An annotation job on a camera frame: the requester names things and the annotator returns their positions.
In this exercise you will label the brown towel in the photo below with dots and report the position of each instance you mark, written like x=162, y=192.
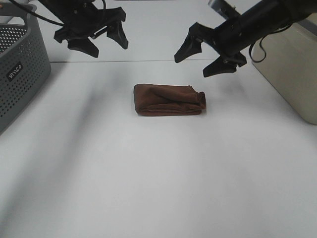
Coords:
x=165, y=100

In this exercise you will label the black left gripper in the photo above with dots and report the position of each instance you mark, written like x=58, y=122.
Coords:
x=82, y=19

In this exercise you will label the beige plastic storage bin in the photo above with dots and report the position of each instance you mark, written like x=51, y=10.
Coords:
x=288, y=61

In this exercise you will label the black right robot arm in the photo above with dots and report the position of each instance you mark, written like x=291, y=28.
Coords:
x=270, y=15

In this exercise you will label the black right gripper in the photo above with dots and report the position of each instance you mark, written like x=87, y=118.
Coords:
x=227, y=39

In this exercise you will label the grey perforated plastic basket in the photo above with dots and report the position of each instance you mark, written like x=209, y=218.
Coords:
x=24, y=63

